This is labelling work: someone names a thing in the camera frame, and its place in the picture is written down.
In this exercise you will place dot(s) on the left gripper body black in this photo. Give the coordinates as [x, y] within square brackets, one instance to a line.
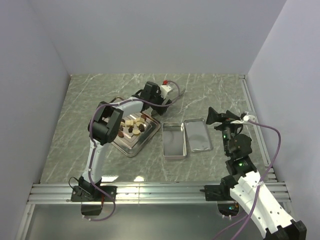
[158, 99]

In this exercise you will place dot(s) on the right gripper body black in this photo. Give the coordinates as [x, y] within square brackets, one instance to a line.
[228, 130]

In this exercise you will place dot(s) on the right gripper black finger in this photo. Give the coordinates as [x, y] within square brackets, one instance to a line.
[231, 116]
[214, 117]

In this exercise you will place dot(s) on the steel tongs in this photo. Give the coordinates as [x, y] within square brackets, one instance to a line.
[154, 113]

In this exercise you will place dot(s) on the white square chocolate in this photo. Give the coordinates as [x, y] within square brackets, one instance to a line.
[129, 122]

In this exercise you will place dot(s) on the white round chocolate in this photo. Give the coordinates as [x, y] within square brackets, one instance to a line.
[136, 132]

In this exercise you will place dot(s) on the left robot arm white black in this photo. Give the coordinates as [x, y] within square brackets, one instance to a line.
[104, 127]

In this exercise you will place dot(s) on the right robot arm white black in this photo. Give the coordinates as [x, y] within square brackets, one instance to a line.
[245, 184]

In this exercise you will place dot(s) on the white chocolate on tray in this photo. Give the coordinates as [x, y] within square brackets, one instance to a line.
[138, 121]

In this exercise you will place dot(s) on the dark chocolate on tray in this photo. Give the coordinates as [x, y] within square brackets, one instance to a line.
[141, 128]

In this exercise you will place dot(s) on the metal tin lid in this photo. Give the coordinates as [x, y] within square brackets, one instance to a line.
[198, 135]

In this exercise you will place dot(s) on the steel serving tray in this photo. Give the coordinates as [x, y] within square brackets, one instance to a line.
[131, 144]

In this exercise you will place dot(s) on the open metal tin box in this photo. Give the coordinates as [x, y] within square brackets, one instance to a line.
[174, 141]

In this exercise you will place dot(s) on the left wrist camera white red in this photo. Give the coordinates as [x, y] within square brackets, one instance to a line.
[165, 89]

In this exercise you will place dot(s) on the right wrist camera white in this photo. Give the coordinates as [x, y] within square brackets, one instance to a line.
[246, 118]

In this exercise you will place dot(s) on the aluminium right side rail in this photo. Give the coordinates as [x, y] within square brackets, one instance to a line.
[269, 172]

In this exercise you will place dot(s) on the aluminium rail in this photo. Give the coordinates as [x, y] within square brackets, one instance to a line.
[126, 193]
[269, 172]

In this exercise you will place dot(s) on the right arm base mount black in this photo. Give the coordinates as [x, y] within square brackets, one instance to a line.
[226, 206]

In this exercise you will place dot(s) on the aluminium front rail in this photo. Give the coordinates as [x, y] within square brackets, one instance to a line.
[126, 193]

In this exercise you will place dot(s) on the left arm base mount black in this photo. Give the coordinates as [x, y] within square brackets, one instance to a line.
[91, 197]

